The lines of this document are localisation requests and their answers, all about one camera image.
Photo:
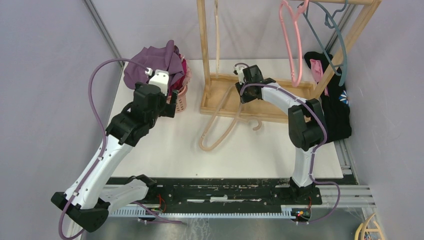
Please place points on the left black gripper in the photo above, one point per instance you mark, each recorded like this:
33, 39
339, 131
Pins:
170, 108

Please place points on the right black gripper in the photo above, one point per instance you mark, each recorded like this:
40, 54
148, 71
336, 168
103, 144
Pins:
245, 99

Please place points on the magenta skirt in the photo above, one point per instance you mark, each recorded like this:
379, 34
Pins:
178, 84

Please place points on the beige wooden hanger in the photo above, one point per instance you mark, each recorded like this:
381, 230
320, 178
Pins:
219, 127
217, 38

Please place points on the purple pleated skirt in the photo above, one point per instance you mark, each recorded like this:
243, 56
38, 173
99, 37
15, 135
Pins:
165, 58

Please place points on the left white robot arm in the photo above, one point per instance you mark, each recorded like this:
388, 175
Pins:
86, 202

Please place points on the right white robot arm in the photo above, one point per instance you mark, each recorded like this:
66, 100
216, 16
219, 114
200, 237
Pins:
307, 129

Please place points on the wooden hanger on floor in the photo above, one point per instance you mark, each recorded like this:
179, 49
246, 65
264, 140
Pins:
369, 230

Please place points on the orange plastic basket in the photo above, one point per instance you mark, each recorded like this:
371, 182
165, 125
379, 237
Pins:
181, 101

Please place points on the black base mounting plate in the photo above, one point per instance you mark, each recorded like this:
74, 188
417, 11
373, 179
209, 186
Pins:
229, 195

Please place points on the black floral garment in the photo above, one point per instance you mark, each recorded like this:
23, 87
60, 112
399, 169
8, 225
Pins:
334, 99

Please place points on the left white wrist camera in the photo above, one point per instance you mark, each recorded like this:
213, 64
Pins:
159, 78

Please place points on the wooden clothes rack frame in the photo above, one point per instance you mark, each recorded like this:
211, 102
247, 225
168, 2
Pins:
220, 96

